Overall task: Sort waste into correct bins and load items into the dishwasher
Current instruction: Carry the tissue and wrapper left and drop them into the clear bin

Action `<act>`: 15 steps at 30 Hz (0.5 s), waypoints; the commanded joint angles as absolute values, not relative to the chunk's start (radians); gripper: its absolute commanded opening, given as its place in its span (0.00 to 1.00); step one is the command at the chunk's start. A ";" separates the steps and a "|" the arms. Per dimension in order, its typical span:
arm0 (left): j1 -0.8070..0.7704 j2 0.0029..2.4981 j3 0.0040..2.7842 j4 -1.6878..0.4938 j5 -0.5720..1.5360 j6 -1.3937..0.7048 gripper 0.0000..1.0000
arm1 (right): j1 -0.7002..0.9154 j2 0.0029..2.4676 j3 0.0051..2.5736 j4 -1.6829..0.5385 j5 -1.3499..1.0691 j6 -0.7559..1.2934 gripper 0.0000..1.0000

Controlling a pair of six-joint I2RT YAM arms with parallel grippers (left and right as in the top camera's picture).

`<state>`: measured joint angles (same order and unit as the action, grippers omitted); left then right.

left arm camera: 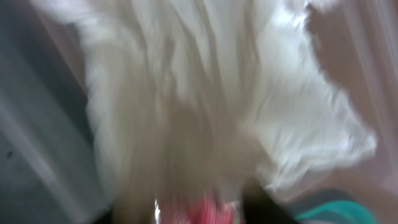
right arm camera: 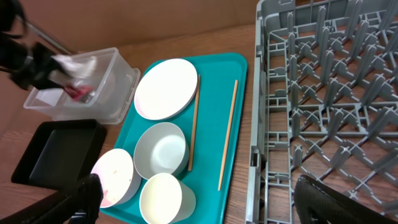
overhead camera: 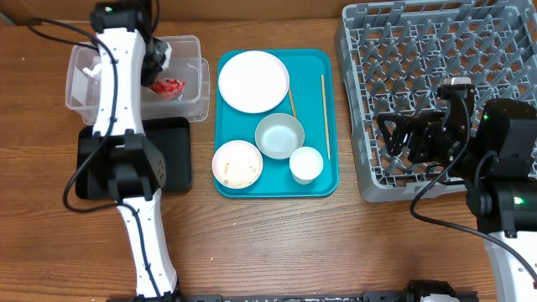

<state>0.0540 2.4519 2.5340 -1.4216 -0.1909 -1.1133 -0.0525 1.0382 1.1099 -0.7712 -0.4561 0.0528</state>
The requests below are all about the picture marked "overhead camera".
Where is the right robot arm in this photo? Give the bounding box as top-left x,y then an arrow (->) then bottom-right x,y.
377,92 -> 536,301

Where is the white cup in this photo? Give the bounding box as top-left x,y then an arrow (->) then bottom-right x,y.
289,147 -> 324,185

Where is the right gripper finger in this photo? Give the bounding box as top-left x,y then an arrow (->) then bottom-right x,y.
377,112 -> 445,138
384,133 -> 412,156

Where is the grey bowl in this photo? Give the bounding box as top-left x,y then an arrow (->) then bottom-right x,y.
255,113 -> 305,159

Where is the black tray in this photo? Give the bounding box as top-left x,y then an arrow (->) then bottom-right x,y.
75,117 -> 192,200

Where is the clear plastic bin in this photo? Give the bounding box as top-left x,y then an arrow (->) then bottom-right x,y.
65,35 -> 211,125

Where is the red snack wrapper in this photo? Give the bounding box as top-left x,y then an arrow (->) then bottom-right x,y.
149,78 -> 185,99

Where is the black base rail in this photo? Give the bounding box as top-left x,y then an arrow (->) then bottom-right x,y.
107,279 -> 479,302

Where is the grey dishwasher rack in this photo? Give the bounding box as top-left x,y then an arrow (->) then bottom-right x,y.
336,0 -> 536,202

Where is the pink bowl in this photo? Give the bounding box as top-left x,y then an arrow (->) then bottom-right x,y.
211,140 -> 263,190

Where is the teal serving tray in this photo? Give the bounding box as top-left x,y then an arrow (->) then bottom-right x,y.
214,49 -> 340,199

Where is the long wooden chopstick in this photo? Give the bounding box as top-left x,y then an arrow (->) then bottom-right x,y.
321,74 -> 331,160

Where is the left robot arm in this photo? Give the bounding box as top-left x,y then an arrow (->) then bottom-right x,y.
73,1 -> 179,301

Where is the white round plate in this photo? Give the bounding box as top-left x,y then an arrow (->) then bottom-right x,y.
218,50 -> 290,114

